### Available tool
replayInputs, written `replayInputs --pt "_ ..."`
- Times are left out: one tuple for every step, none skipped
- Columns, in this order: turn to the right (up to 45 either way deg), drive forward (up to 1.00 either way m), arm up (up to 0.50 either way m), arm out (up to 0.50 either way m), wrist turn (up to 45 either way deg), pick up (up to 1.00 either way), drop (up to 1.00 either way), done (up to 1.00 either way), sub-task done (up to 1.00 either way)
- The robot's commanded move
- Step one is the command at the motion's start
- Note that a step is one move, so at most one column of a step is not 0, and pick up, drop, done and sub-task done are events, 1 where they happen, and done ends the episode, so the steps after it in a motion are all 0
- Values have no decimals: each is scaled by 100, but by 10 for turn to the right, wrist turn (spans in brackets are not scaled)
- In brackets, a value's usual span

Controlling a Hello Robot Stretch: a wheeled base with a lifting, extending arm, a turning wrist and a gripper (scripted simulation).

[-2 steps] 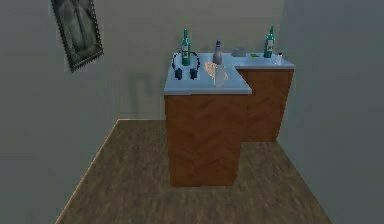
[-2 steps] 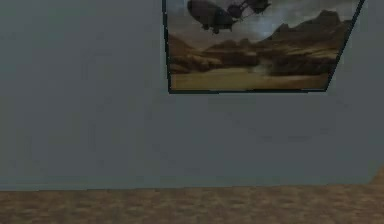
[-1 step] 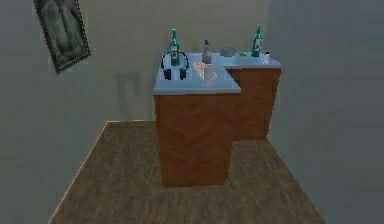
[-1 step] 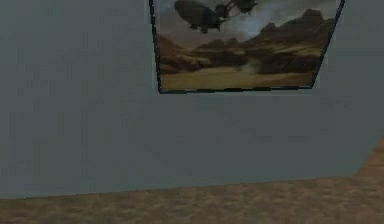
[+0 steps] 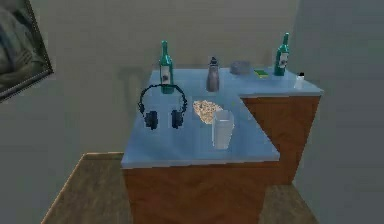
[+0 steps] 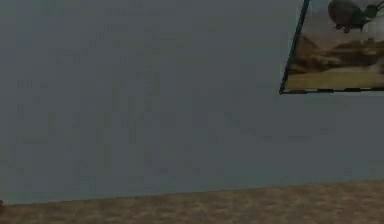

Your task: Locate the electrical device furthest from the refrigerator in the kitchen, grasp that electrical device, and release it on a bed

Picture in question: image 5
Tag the black headphones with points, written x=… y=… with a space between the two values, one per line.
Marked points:
x=162 y=118

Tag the clear glass cup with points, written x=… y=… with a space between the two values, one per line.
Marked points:
x=222 y=130

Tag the wooden counter with blue top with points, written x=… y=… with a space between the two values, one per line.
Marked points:
x=200 y=146

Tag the green glass bottle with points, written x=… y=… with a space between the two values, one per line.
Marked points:
x=166 y=71
x=282 y=58

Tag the grey round bowl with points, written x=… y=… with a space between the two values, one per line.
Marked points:
x=240 y=67

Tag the green and yellow sponge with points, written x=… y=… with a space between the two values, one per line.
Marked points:
x=261 y=73

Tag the small white salt shaker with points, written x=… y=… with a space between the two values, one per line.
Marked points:
x=299 y=81

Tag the framed grey wall picture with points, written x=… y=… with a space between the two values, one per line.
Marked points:
x=18 y=50

